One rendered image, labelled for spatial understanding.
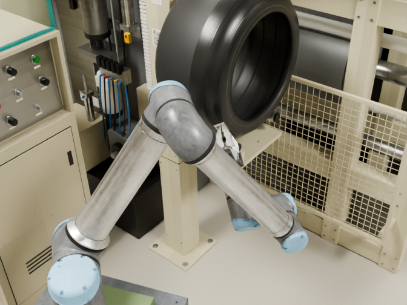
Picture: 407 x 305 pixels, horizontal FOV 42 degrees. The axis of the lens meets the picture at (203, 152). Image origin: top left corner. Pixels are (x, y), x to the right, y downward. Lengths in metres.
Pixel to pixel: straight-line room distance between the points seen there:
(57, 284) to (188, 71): 0.80
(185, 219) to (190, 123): 1.35
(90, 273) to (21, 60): 0.94
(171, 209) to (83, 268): 1.11
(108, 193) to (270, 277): 1.36
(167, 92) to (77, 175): 1.13
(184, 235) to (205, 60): 1.21
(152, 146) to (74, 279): 0.45
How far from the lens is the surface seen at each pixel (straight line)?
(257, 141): 2.27
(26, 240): 2.51
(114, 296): 1.91
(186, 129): 1.39
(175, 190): 2.58
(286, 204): 1.83
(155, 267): 2.84
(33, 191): 2.40
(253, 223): 1.80
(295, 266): 2.85
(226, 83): 1.82
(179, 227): 2.73
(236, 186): 1.52
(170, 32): 1.88
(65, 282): 1.63
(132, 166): 1.57
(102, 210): 1.66
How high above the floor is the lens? 2.11
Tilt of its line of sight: 36 degrees down
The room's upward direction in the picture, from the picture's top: 1 degrees counter-clockwise
